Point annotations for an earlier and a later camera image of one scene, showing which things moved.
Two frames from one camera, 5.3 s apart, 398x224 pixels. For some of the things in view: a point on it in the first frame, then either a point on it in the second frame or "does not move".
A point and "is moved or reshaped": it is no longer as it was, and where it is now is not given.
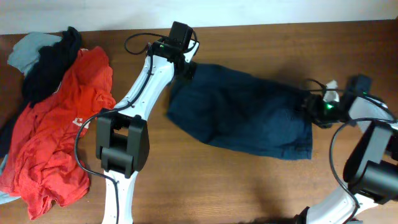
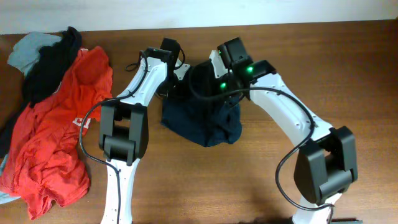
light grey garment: [25, 47] does not move
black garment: [41, 78] does not move
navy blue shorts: [239, 111] is moved or reshaped
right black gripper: [314, 101] -> [215, 90]
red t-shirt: [40, 163] does not move
